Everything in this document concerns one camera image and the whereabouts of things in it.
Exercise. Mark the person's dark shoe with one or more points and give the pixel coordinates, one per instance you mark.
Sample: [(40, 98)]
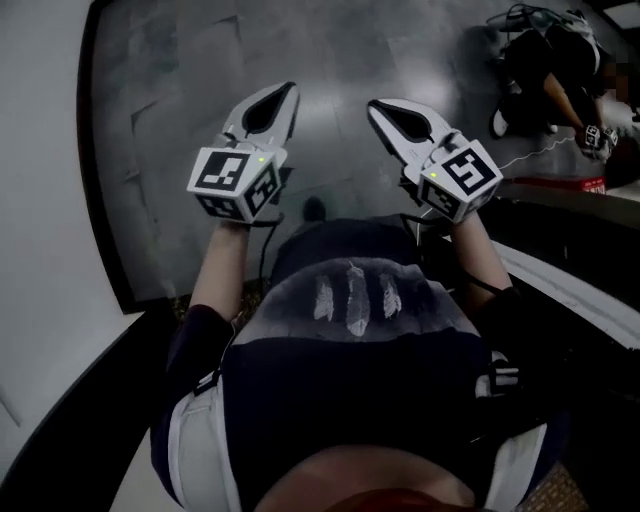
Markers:
[(314, 210)]

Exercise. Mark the person's light grey vest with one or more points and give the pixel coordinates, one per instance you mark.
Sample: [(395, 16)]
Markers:
[(200, 450)]

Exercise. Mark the person's dark printed shirt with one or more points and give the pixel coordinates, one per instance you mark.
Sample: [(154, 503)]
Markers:
[(350, 390)]

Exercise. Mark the black door frame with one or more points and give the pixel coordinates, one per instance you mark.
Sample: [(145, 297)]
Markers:
[(75, 420)]

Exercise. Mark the person's left forearm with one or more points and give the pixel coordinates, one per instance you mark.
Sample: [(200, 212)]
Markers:
[(220, 270)]

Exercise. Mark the person's bare neck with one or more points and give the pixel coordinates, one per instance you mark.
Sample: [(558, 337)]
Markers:
[(375, 480)]

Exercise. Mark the red box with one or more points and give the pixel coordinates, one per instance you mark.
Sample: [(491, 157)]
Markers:
[(592, 186)]

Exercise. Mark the person's dark trousers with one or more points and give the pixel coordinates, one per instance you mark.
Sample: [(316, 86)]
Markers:
[(340, 245)]

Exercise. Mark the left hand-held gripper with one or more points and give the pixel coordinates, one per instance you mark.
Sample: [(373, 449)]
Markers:
[(220, 170)]

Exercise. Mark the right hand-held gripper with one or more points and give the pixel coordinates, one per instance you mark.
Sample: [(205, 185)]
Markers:
[(465, 172)]

